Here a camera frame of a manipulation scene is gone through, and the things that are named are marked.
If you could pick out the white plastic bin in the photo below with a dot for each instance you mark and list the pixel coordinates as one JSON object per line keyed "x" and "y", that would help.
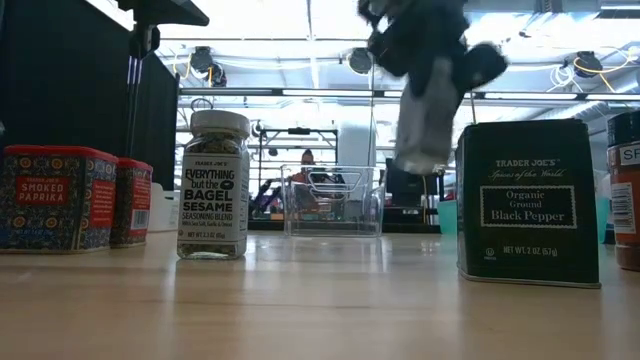
{"x": 162, "y": 210}

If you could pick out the white building column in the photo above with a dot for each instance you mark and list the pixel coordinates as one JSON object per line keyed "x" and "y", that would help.
{"x": 356, "y": 145}

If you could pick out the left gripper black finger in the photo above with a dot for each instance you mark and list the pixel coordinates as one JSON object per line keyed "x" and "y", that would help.
{"x": 187, "y": 14}

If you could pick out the black curtain partition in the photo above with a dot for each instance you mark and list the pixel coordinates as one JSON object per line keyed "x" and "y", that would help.
{"x": 65, "y": 75}

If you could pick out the clear plastic bin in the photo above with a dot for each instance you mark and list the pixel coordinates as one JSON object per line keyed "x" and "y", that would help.
{"x": 300, "y": 225}

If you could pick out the black metal background rig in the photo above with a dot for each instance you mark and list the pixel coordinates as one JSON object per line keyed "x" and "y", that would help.
{"x": 299, "y": 131}

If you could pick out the black monitor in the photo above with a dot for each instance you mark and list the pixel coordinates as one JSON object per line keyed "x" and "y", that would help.
{"x": 407, "y": 190}

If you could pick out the everything bagel sesame seasoning jar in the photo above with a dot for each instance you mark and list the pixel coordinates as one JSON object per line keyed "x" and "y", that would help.
{"x": 212, "y": 200}

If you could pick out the person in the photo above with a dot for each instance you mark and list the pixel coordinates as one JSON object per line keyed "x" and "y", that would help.
{"x": 306, "y": 159}

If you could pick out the smoked paprika tin red lid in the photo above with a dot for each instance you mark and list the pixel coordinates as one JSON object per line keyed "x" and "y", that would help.
{"x": 50, "y": 200}
{"x": 132, "y": 200}

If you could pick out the orange spice jar black lid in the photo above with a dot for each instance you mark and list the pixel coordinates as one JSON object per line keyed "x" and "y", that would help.
{"x": 625, "y": 210}

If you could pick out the long ceiling light bar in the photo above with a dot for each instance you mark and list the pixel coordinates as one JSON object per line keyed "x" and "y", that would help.
{"x": 325, "y": 92}

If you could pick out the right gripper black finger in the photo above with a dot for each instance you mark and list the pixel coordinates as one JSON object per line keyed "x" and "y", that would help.
{"x": 484, "y": 66}
{"x": 389, "y": 52}

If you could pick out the black pepper tin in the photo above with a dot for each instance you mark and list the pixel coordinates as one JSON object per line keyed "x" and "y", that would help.
{"x": 527, "y": 200}

